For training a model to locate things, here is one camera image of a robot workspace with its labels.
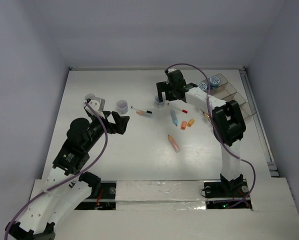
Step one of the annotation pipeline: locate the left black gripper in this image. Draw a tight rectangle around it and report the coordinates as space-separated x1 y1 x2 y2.
85 110 130 151

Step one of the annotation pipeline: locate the clear purple clip jar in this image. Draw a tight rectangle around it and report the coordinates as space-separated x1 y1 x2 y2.
116 100 129 115

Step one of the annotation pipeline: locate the red capped white marker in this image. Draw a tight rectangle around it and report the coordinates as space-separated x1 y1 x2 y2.
167 102 188 114

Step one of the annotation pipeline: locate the blue lidded jar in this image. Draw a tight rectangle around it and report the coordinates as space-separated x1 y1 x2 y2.
209 75 221 88
196 81 208 93

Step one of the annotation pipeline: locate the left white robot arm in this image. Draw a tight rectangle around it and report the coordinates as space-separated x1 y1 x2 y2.
4 102 130 240

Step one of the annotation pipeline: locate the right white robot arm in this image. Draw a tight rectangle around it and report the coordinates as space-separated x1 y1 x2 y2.
156 68 246 196

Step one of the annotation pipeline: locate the clear pencil shaped eraser case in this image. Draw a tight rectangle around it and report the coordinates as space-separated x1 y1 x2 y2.
136 111 153 119

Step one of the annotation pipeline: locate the black capped white marker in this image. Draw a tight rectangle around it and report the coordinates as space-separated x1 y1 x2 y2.
131 106 153 114

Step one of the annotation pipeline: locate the blue pencil shaped highlighter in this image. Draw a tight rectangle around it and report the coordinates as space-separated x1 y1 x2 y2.
170 108 178 127

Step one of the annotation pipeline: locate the orange eraser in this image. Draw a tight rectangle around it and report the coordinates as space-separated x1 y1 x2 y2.
181 121 188 130

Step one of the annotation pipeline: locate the yellow eraser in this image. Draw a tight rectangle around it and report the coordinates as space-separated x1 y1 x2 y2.
187 118 195 127

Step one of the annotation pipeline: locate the pink pencil shaped highlighter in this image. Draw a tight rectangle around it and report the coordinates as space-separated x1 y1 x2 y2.
167 134 180 153

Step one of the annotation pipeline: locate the clear tiered organizer box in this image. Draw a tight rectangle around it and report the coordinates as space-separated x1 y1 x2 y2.
208 73 256 124

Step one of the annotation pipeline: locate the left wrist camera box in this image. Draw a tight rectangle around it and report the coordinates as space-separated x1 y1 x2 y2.
84 93 106 112

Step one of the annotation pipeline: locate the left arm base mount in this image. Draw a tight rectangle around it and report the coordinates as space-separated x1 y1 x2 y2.
75 171 117 211

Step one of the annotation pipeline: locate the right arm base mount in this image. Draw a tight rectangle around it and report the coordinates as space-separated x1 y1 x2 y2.
200 174 252 210

